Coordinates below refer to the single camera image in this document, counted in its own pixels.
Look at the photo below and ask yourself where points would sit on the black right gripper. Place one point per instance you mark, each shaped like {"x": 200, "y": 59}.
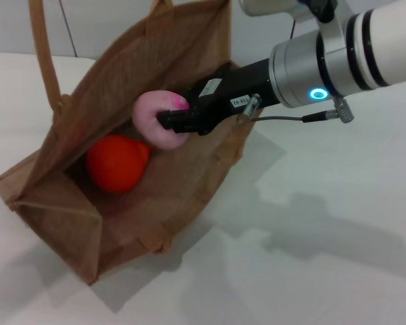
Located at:
{"x": 237, "y": 88}

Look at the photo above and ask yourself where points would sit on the pink peach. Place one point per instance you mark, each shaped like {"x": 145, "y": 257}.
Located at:
{"x": 145, "y": 115}

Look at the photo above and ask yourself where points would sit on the brown jute handbag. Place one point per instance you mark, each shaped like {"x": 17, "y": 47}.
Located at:
{"x": 176, "y": 176}

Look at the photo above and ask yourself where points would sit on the orange fruit with stem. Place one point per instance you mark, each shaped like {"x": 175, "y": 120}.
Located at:
{"x": 116, "y": 164}

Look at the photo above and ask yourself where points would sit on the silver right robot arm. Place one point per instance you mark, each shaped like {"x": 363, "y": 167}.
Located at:
{"x": 341, "y": 57}

